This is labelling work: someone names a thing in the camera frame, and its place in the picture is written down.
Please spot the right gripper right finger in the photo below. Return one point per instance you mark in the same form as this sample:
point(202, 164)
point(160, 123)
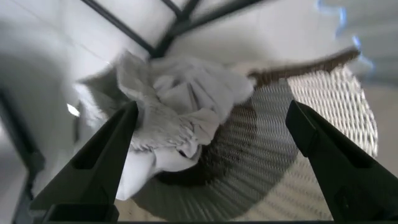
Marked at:
point(351, 180)

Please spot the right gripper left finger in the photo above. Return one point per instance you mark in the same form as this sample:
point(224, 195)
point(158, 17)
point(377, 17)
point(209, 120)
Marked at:
point(90, 180)

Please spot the white laundry basket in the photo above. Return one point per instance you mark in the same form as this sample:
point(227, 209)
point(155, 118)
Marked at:
point(326, 93)

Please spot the white curtain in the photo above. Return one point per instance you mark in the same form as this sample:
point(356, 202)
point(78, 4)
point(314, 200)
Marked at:
point(373, 31)

